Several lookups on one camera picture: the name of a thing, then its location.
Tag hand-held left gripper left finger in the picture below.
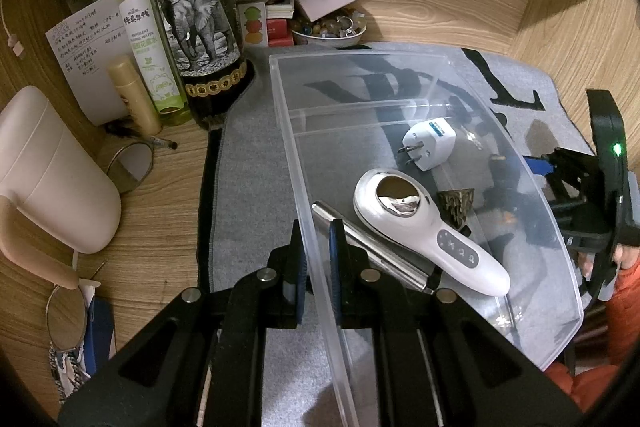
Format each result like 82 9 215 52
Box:
57 219 311 427

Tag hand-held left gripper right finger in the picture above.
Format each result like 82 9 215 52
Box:
327 217 586 427

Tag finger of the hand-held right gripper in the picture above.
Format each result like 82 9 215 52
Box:
546 191 597 228
522 147 597 188

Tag silver black slim lighter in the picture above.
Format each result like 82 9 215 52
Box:
311 202 436 293

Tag small bronze metal ornament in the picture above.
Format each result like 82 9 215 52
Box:
436 188 476 228

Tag clear plastic storage bin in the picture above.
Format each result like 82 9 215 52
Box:
269 44 585 427

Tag white plug adapter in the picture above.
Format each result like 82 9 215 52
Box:
398 117 455 172

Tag white handheld massager device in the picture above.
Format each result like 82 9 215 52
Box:
353 168 511 295

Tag person's right hand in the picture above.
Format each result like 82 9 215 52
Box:
577 243 640 283

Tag grey mat with black letters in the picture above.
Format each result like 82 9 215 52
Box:
197 42 596 427

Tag blue flat case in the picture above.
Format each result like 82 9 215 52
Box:
82 297 118 375

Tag white bowl of beads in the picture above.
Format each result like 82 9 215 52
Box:
291 12 367 48

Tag beige cosmetic tube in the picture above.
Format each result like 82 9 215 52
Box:
108 56 162 136

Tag small red box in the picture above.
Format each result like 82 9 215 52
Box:
266 18 293 48

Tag white box with fruit print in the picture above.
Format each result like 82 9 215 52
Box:
237 2 268 48

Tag green spray bottle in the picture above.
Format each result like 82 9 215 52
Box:
114 0 193 128

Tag handwritten paper note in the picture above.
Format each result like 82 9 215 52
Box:
45 0 136 126

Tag round wire-frame eyeglasses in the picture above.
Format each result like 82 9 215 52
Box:
46 141 153 353

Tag metal chain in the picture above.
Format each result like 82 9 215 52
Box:
47 342 96 404

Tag pink mug with handle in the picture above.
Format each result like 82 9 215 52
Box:
0 86 122 289

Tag white charging cable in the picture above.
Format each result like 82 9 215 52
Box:
0 0 26 58

